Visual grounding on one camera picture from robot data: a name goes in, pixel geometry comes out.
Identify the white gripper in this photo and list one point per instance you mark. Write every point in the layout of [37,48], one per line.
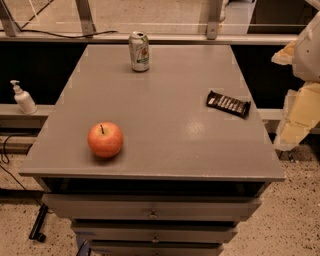
[308,55]

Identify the black rxbar chocolate bar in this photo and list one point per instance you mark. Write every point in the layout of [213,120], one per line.
[228,104]

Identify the grey drawer cabinet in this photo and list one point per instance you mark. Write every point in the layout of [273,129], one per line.
[202,170]

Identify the green white soda can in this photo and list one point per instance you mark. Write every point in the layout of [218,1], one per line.
[139,51]

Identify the brass top drawer knob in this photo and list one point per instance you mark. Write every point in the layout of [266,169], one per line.
[153,215]

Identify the brass drawer knob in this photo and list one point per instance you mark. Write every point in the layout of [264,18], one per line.
[155,239]
[153,215]

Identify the red apple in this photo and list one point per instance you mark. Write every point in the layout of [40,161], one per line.
[105,139]

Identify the brass middle drawer knob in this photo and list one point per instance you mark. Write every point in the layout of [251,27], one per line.
[155,239]

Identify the white pump lotion bottle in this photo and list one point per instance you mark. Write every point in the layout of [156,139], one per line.
[23,98]

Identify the black clamp on floor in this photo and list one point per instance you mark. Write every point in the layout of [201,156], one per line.
[35,233]

